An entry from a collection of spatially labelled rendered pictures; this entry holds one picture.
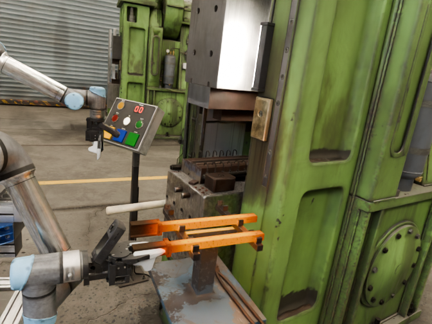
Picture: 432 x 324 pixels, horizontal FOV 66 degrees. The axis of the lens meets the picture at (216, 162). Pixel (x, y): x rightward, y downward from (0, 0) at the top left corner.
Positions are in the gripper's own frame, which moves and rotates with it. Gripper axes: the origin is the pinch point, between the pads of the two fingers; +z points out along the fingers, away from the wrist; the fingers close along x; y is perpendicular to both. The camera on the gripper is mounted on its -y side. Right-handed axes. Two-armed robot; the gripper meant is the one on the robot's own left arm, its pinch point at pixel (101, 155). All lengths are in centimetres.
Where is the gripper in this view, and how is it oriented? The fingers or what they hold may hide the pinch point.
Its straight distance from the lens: 185.7
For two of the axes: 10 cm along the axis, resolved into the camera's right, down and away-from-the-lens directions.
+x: 2.0, 2.9, -9.4
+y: -9.7, -0.5, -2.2
